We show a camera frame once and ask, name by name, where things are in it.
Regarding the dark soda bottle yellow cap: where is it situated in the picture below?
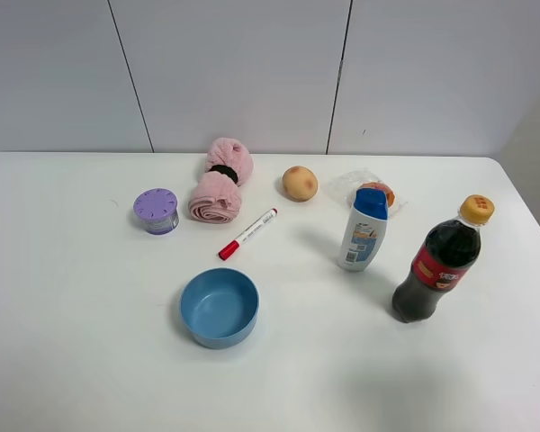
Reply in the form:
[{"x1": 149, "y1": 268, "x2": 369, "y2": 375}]
[{"x1": 391, "y1": 194, "x2": 495, "y2": 323}]

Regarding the black hair tie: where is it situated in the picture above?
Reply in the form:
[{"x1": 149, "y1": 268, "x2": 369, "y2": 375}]
[{"x1": 206, "y1": 164, "x2": 239, "y2": 185}]

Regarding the fruit tart in plastic wrap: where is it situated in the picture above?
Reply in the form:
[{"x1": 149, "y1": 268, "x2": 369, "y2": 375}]
[{"x1": 324, "y1": 168, "x2": 404, "y2": 219}]

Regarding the yellow-brown potato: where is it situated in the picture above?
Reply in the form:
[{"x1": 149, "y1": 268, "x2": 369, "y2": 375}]
[{"x1": 282, "y1": 166, "x2": 319, "y2": 202}]

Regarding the purple air freshener can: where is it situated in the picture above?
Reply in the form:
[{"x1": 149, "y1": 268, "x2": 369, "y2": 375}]
[{"x1": 133, "y1": 188, "x2": 179, "y2": 235}]

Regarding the red whiteboard marker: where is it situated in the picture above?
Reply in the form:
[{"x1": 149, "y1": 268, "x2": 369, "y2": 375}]
[{"x1": 218, "y1": 208, "x2": 278, "y2": 261}]

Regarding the blue plastic bowl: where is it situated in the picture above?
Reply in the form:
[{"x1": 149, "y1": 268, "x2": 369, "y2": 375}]
[{"x1": 179, "y1": 268, "x2": 259, "y2": 349}]

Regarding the pink towel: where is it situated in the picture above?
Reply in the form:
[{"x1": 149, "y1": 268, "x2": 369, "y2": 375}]
[{"x1": 188, "y1": 138, "x2": 254, "y2": 224}]

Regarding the white blue shampoo bottle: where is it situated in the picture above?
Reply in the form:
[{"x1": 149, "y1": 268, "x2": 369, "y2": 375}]
[{"x1": 337, "y1": 188, "x2": 388, "y2": 272}]

